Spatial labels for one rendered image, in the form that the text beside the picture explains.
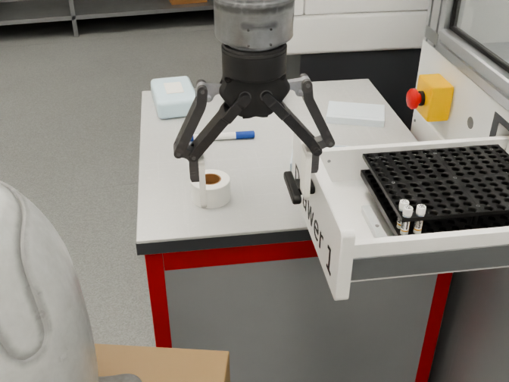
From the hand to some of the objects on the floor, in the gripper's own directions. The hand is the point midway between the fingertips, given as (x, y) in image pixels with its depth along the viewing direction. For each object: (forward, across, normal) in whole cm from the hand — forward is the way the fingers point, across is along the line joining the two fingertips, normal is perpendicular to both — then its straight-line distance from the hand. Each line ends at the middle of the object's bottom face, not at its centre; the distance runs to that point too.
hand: (254, 191), depth 79 cm
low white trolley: (+92, +11, +44) cm, 103 cm away
